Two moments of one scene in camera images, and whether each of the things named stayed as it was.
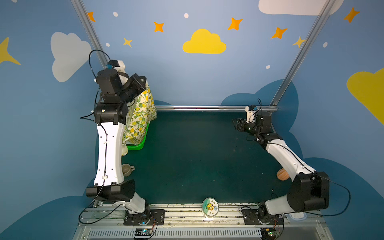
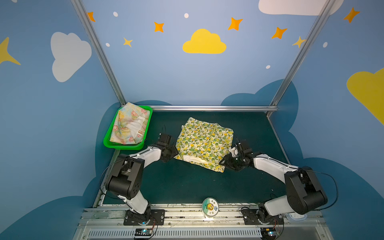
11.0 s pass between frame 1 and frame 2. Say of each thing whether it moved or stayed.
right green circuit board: stayed
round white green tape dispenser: stayed
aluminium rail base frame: stayed
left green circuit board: stayed
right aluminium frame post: stayed
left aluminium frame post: stayed
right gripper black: moved
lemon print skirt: moved
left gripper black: moved
